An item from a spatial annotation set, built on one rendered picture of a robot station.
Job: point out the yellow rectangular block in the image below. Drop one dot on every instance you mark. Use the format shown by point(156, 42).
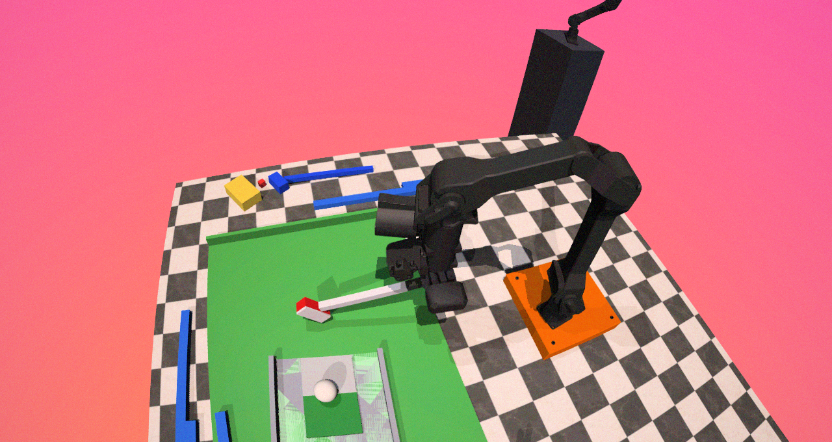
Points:
point(243, 192)

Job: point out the white ball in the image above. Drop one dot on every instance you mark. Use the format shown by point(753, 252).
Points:
point(325, 390)

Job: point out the green flat mat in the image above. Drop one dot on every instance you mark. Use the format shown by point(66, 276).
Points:
point(253, 286)

